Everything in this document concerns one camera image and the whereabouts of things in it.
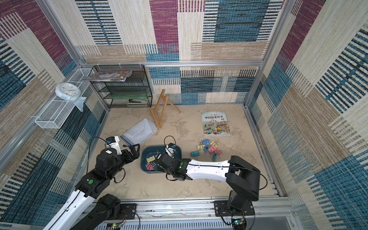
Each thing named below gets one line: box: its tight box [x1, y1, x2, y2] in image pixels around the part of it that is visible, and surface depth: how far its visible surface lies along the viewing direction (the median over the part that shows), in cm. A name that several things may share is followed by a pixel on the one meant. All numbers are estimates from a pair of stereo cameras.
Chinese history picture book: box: [201, 110, 231, 137], surface depth 110 cm
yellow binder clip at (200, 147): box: [196, 144, 206, 151], surface depth 97 cm
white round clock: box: [55, 82, 81, 102], surface depth 76 cm
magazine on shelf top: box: [82, 70, 133, 82], surface depth 89 cm
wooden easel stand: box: [150, 89, 182, 130], surface depth 105 cm
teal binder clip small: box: [190, 150, 200, 157], surface depth 94 cm
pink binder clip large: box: [207, 145, 219, 154], surface depth 96 cm
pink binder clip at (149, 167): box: [145, 162, 155, 172], surface depth 88 cm
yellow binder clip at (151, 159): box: [146, 156, 156, 163], surface depth 92 cm
